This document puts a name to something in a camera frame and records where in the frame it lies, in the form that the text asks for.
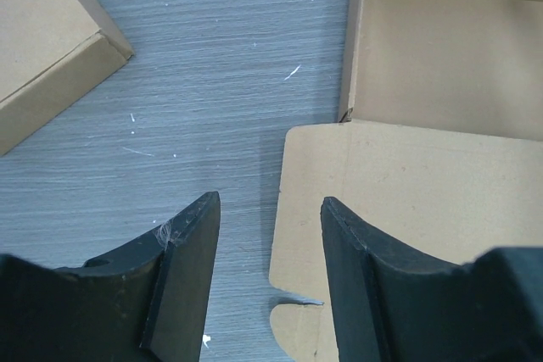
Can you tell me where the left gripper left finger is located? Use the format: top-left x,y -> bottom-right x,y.
1,192 -> 221,361

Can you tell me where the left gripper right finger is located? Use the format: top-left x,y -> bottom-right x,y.
321,197 -> 542,361

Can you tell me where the brown cardboard box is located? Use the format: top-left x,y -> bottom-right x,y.
269,0 -> 542,361
1,0 -> 133,153

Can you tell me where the folded brown cardboard box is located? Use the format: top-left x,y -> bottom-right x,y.
1,0 -> 133,153

